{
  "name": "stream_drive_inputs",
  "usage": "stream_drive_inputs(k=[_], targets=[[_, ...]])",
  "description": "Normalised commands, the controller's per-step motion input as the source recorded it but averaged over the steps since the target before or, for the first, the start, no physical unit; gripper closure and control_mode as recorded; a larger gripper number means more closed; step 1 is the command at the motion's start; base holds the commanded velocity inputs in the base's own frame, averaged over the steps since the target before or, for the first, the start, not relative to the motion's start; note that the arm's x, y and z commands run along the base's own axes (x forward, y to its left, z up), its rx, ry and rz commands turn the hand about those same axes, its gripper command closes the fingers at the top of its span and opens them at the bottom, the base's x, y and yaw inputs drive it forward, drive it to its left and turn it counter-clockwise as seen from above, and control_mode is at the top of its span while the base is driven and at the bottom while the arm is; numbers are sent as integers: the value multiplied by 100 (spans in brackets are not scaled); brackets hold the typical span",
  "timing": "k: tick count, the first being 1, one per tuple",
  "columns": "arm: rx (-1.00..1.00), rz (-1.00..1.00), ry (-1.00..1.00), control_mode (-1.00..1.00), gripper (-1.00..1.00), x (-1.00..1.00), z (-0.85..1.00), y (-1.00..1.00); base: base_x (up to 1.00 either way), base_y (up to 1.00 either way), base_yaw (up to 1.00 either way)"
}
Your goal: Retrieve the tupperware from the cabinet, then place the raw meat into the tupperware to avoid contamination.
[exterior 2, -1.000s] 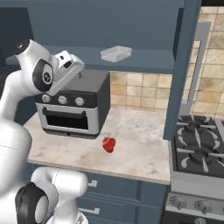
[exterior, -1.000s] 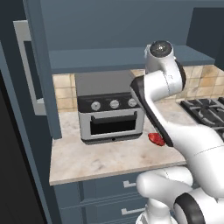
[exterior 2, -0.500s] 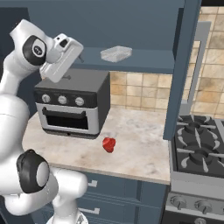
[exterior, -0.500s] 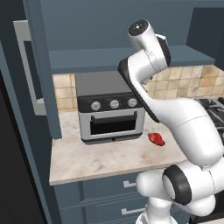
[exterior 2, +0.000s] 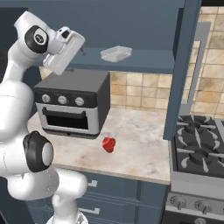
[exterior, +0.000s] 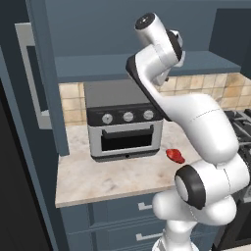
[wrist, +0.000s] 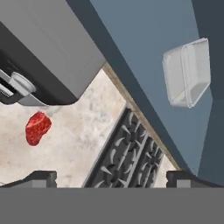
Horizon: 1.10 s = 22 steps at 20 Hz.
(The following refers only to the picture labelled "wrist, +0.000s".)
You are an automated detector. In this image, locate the clear plastic tupperware container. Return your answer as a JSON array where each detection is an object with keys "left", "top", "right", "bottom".
[{"left": 162, "top": 37, "right": 212, "bottom": 109}]

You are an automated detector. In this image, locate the red raw meat piece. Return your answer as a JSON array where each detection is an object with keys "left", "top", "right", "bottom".
[{"left": 24, "top": 110, "right": 53, "bottom": 147}]

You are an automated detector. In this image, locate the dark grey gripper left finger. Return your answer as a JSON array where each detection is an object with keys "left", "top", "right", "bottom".
[{"left": 0, "top": 170, "right": 58, "bottom": 189}]

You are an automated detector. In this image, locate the blue open cabinet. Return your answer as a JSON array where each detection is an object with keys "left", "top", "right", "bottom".
[{"left": 65, "top": 0, "right": 224, "bottom": 188}]

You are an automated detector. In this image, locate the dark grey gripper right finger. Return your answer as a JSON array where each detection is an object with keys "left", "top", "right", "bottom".
[{"left": 165, "top": 170, "right": 224, "bottom": 189}]

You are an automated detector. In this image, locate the grey and black countertop appliance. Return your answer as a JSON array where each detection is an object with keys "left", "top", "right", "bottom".
[{"left": 0, "top": 0, "right": 107, "bottom": 108}]

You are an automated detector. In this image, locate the white round appliance knob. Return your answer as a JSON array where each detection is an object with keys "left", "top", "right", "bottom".
[{"left": 8, "top": 71, "right": 38, "bottom": 97}]

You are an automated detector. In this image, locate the black hob with grates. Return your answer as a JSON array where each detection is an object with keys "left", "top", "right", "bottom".
[{"left": 82, "top": 106, "right": 166, "bottom": 189}]

